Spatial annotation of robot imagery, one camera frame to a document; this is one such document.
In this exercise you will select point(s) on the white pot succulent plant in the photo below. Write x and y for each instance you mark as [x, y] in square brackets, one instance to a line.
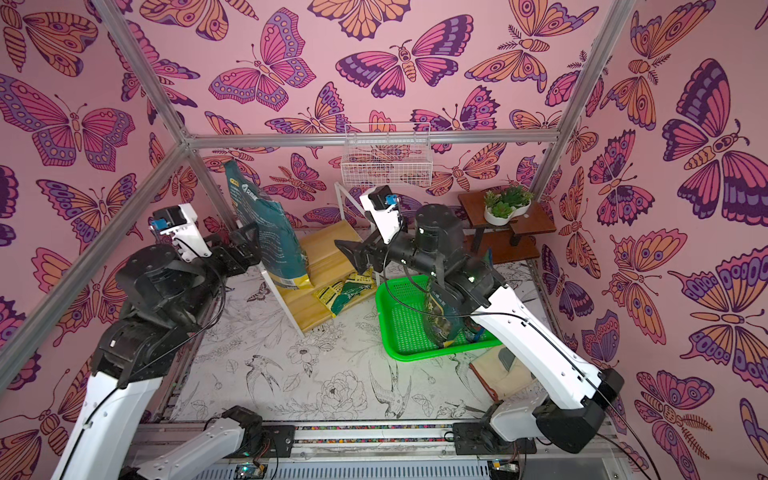
[502, 205]

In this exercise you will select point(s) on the green plastic basket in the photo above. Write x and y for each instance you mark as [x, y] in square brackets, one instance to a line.
[402, 332]

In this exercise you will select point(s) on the brown wooden step stand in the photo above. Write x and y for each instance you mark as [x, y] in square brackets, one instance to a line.
[509, 243]

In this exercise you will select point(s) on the white wire basket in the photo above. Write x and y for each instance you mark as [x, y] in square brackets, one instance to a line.
[387, 153]

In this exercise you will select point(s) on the aluminium cage frame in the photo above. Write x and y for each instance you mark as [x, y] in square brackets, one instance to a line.
[43, 318]

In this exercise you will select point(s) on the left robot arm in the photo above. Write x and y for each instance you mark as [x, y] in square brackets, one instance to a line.
[174, 293]

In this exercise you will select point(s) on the dark green fertilizer bag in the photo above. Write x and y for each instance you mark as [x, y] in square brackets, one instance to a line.
[282, 255]

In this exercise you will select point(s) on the blue green fertilizer bag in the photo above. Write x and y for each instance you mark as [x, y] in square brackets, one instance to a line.
[475, 333]

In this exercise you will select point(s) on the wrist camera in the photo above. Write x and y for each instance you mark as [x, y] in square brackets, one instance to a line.
[383, 208]
[178, 223]

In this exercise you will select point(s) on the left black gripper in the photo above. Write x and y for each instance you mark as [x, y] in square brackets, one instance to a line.
[250, 256]

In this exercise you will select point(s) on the wooden white frame shelf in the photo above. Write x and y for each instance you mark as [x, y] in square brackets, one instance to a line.
[327, 265]

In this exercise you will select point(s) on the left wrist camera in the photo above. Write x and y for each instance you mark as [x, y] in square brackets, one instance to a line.
[178, 223]

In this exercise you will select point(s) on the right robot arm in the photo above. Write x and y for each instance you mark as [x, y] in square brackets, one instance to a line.
[577, 393]

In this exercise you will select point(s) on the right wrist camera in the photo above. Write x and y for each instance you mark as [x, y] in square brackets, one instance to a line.
[383, 208]

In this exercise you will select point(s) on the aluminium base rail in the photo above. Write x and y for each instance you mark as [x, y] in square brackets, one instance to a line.
[434, 449]

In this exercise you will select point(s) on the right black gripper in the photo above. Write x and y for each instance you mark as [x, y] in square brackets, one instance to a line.
[372, 255]

